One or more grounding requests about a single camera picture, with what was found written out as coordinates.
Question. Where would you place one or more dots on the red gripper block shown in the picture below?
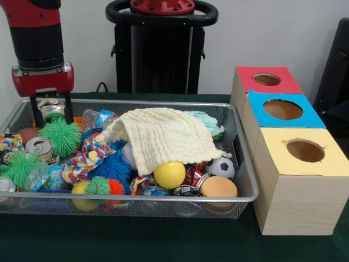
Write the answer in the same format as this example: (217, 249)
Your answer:
(43, 82)

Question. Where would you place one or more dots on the cream knitted cloth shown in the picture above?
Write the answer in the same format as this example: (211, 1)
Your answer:
(163, 136)

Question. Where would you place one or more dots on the mint green knitted cloth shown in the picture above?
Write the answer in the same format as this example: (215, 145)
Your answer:
(210, 121)

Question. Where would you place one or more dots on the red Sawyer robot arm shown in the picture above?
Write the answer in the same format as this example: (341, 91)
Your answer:
(35, 35)

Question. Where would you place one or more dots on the red robot base flange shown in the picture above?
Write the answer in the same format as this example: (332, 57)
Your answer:
(162, 6)

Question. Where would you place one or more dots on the shallow metal mesh bin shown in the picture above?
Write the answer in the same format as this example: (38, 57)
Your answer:
(231, 131)

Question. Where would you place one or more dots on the wooden box with three holes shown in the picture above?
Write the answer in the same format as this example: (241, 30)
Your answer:
(300, 207)

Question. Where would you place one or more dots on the green spiky ball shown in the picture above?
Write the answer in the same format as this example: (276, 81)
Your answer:
(62, 136)
(20, 169)

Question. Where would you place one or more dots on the colourful patterned cloth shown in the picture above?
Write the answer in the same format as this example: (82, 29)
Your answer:
(87, 158)

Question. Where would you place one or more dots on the small globe ball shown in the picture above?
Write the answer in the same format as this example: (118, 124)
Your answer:
(54, 177)

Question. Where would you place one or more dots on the blue spiky ball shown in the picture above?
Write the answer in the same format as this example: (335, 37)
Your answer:
(111, 166)

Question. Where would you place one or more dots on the smooth yellow ball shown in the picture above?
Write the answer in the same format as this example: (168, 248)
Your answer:
(169, 174)

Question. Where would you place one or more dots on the dark green table cloth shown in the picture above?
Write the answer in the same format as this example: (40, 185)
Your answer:
(339, 114)
(136, 240)

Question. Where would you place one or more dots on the small soccer ball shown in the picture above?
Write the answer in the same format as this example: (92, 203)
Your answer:
(221, 167)

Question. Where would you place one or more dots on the round container with orange lid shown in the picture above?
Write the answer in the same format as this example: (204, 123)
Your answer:
(219, 187)

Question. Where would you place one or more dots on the black panel stand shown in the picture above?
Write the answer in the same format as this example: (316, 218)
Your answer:
(335, 68)

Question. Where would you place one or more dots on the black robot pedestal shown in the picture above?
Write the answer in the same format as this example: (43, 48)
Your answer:
(163, 54)

